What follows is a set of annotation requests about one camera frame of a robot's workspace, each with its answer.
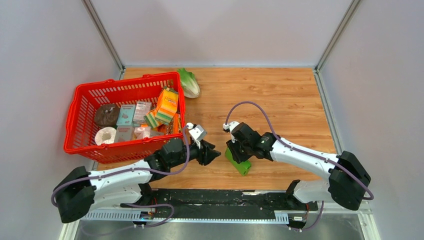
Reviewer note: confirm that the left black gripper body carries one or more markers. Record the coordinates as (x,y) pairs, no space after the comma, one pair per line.
(201,156)

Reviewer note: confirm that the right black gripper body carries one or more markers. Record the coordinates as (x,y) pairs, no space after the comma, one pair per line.
(241,153)

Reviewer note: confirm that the green paper box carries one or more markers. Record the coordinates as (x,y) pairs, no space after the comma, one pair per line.
(243,168)

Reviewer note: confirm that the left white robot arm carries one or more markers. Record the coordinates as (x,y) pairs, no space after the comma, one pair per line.
(82,191)

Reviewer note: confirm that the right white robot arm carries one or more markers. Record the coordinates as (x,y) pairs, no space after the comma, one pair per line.
(343,179)

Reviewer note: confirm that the pink small box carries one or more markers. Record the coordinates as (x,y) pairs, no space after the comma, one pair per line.
(142,108)

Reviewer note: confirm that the grey pink flat box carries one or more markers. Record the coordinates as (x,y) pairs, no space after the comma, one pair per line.
(124,133)

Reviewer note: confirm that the teal small box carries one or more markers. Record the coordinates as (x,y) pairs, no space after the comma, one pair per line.
(126,115)

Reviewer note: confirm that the orange yellow carton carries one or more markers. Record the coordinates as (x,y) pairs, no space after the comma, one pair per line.
(167,106)

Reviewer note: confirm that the green striped sponge pack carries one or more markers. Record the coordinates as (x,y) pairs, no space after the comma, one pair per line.
(150,119)

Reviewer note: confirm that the pink white small pack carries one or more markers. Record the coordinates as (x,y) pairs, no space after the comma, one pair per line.
(142,132)

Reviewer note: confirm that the green lettuce head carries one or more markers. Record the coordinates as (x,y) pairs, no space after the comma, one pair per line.
(189,84)

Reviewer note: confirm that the white toilet paper roll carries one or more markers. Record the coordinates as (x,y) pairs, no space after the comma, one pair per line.
(105,135)

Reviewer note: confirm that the brown round bread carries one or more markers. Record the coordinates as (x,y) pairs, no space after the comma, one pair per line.
(107,115)

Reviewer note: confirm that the red plastic basket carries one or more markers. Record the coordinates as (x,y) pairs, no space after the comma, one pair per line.
(89,97)

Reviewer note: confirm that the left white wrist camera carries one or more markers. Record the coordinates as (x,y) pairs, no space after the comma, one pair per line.
(197,133)

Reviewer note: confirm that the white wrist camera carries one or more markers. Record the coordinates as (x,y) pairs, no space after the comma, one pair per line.
(197,133)
(229,127)

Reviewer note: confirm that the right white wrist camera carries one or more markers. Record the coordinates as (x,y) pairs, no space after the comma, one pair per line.
(229,127)

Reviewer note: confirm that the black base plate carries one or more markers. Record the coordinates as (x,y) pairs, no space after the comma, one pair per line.
(223,204)

